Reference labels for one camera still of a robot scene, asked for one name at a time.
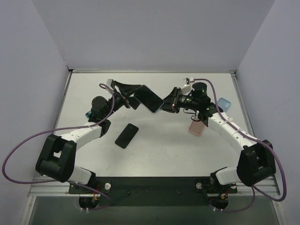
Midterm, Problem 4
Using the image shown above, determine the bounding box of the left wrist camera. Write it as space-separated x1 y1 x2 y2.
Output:
106 79 114 87

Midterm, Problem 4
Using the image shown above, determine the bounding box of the aluminium front rail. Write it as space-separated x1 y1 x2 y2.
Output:
28 175 281 197

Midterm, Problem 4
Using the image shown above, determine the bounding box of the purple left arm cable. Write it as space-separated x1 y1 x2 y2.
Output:
1 83 117 210

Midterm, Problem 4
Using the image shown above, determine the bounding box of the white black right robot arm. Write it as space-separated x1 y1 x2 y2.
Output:
162 82 276 187

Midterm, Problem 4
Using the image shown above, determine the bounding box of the light blue phone case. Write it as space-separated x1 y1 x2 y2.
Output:
217 97 231 113

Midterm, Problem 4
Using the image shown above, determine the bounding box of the black smartphone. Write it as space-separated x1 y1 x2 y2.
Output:
115 123 139 149

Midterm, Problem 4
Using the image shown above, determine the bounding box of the teal smartphone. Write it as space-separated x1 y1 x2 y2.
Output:
85 111 91 120

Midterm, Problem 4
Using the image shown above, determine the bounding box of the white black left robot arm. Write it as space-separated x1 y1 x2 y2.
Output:
35 80 141 193

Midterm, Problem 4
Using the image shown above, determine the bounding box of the phone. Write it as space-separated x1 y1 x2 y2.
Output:
134 85 164 113
188 121 206 136

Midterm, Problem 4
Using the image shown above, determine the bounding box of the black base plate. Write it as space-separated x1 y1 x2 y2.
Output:
68 177 237 206

